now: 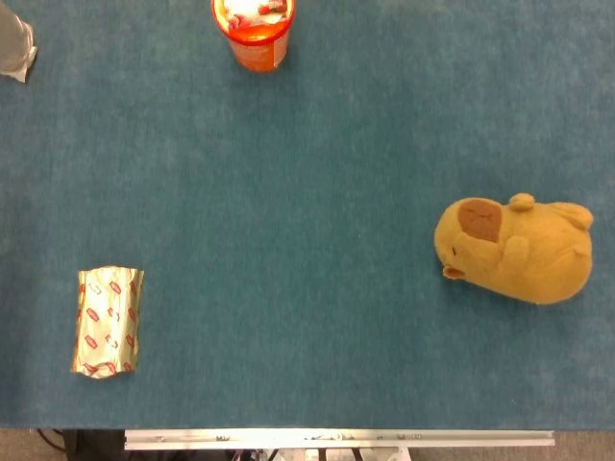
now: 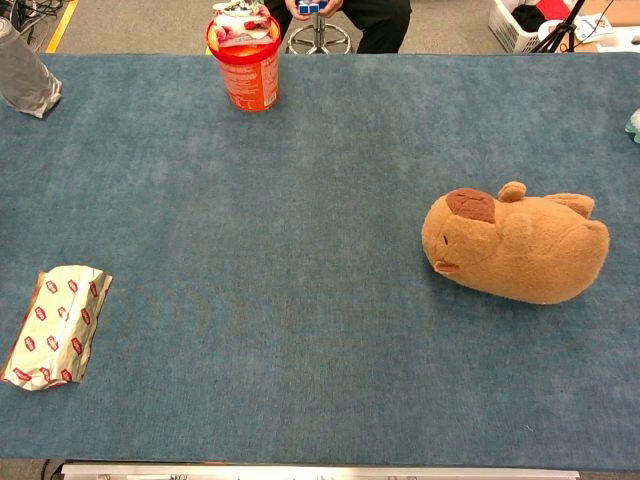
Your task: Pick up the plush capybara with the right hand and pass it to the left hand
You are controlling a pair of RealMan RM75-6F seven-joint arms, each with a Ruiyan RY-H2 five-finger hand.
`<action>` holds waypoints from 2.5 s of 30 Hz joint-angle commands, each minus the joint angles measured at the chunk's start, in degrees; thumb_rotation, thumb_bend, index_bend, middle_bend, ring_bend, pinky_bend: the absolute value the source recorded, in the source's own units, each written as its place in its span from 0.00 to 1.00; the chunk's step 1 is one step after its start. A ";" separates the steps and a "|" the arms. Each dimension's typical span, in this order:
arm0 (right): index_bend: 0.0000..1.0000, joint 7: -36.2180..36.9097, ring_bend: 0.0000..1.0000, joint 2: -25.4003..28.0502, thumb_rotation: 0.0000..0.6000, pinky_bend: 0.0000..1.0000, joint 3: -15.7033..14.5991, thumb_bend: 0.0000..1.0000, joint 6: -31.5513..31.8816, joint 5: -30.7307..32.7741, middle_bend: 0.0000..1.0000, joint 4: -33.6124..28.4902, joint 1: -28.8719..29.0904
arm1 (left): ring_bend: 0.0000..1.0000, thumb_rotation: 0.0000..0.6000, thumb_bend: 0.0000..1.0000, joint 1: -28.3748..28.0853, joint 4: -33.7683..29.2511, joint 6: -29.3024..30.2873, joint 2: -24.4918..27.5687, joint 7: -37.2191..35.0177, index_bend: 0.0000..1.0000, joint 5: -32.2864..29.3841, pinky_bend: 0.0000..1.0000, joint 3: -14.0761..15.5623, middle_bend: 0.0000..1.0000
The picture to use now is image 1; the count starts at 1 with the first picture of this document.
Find tan capybara plush toy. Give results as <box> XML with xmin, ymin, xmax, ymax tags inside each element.
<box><xmin>433</xmin><ymin>192</ymin><xmax>595</xmax><ymax>306</ymax></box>

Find blue felt table mat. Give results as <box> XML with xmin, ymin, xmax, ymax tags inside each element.
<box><xmin>0</xmin><ymin>0</ymin><xmax>615</xmax><ymax>430</ymax></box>

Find orange snack cup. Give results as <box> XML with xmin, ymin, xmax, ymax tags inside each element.
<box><xmin>209</xmin><ymin>0</ymin><xmax>298</xmax><ymax>74</ymax></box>

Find red white snack packet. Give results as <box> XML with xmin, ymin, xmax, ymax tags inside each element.
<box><xmin>70</xmin><ymin>266</ymin><xmax>145</xmax><ymax>380</ymax></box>

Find grey crumpled plastic bag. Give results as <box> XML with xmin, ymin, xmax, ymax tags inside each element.
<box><xmin>0</xmin><ymin>0</ymin><xmax>38</xmax><ymax>84</ymax></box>

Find aluminium frame rail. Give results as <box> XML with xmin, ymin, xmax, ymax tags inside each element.
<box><xmin>123</xmin><ymin>428</ymin><xmax>555</xmax><ymax>451</ymax></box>

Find black floor cable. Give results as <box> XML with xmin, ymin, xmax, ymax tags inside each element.
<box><xmin>37</xmin><ymin>428</ymin><xmax>67</xmax><ymax>453</ymax></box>

